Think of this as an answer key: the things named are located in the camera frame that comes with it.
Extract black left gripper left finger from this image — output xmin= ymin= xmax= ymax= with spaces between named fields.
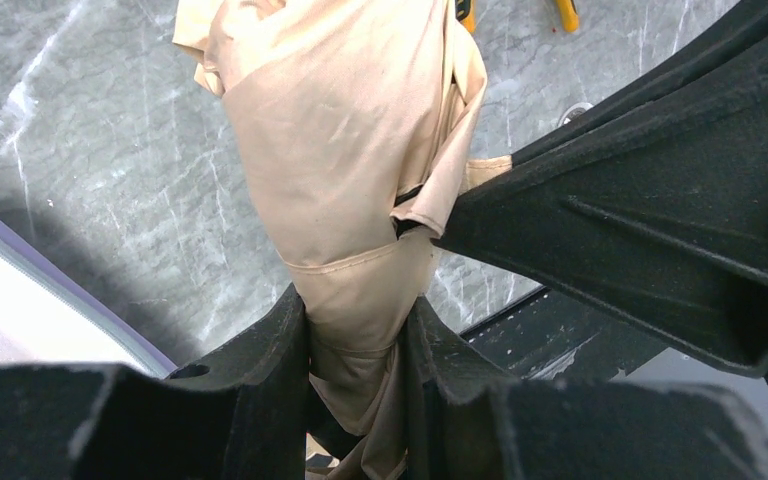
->
xmin=0 ymin=288 xmax=309 ymax=479

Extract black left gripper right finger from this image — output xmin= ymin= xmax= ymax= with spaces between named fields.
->
xmin=402 ymin=299 xmax=768 ymax=479

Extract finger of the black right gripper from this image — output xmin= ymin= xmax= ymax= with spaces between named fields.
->
xmin=512 ymin=0 xmax=768 ymax=166
xmin=441 ymin=39 xmax=768 ymax=378

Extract beige umbrella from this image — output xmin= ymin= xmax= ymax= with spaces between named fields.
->
xmin=173 ymin=1 xmax=512 ymax=479

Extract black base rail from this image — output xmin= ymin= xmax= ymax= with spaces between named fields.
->
xmin=461 ymin=287 xmax=666 ymax=380

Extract yellow handled pliers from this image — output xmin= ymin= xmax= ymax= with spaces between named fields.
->
xmin=454 ymin=0 xmax=581 ymax=34

